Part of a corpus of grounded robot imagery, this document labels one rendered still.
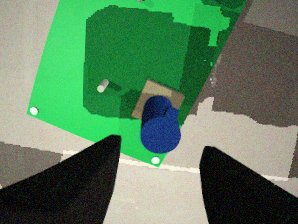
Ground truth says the green circuit board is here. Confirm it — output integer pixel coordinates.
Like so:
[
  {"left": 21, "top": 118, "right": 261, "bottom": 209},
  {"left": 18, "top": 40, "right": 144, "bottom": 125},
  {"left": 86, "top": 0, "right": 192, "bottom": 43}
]
[{"left": 27, "top": 0, "right": 247, "bottom": 168}]

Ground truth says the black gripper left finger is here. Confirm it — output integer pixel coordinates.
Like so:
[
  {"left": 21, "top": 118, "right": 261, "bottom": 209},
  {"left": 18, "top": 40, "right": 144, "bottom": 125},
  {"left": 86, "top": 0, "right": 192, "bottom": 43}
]
[{"left": 0, "top": 135, "right": 121, "bottom": 224}]

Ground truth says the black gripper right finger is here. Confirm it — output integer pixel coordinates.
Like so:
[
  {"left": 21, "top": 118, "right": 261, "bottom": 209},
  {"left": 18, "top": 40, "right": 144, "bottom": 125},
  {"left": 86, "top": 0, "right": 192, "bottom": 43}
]
[{"left": 200, "top": 147, "right": 298, "bottom": 224}]

